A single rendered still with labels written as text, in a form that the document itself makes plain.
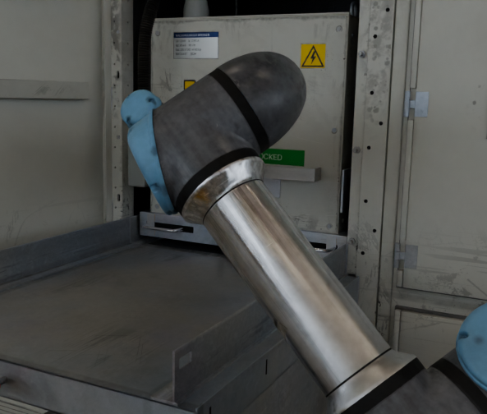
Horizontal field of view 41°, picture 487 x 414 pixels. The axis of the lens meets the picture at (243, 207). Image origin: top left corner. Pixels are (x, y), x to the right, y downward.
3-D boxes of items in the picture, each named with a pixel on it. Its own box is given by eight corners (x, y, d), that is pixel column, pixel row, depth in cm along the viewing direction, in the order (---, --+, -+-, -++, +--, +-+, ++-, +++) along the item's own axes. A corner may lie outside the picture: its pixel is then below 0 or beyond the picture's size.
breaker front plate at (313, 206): (334, 241, 143) (346, 15, 135) (149, 218, 164) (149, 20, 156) (337, 240, 144) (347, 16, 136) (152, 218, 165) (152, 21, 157)
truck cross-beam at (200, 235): (346, 263, 142) (347, 236, 141) (139, 235, 166) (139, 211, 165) (352, 258, 147) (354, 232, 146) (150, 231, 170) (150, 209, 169)
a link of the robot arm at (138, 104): (130, 134, 117) (109, 105, 121) (159, 160, 126) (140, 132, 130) (163, 105, 116) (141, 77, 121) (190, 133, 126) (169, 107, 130)
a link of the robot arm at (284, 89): (300, 8, 75) (237, 73, 123) (221, 61, 74) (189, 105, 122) (354, 94, 77) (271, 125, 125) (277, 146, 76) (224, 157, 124)
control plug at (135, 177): (144, 187, 151) (144, 111, 148) (127, 186, 153) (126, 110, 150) (163, 184, 158) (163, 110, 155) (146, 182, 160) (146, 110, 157)
